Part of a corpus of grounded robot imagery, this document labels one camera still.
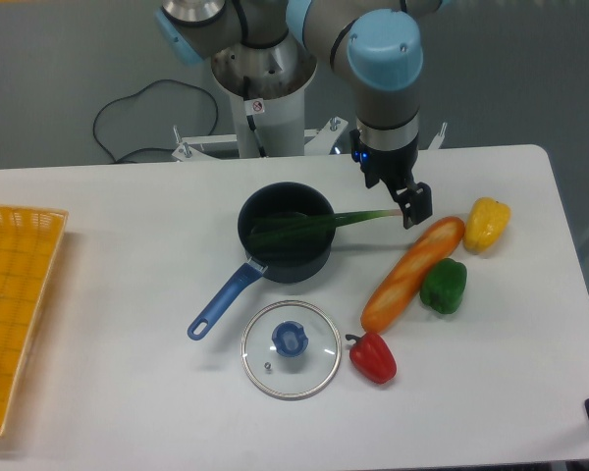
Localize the green onion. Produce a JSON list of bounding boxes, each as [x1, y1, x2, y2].
[[243, 209, 403, 249]]

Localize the yellow woven basket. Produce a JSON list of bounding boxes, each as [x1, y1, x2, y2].
[[0, 204, 69, 437]]

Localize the toy baguette bread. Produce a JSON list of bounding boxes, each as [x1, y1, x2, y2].
[[360, 216, 465, 334]]

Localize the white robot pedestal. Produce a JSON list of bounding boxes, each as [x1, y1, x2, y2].
[[171, 33, 449, 163]]

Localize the red bell pepper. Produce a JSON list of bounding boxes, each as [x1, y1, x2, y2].
[[345, 333, 398, 385]]

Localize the dark pot with blue handle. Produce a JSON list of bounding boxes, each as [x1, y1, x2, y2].
[[187, 182, 335, 340]]

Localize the yellow bell pepper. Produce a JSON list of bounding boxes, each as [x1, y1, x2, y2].
[[463, 197, 511, 253]]

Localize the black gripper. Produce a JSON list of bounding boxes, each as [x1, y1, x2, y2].
[[349, 130, 432, 229]]

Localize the black cable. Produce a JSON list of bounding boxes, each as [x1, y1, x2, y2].
[[92, 78, 220, 164]]

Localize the green bell pepper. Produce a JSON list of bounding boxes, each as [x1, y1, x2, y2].
[[419, 258, 467, 315]]

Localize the glass lid with blue knob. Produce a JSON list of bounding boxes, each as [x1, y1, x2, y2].
[[241, 300, 342, 400]]

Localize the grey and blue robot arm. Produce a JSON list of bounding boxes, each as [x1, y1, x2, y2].
[[155, 1, 441, 227]]

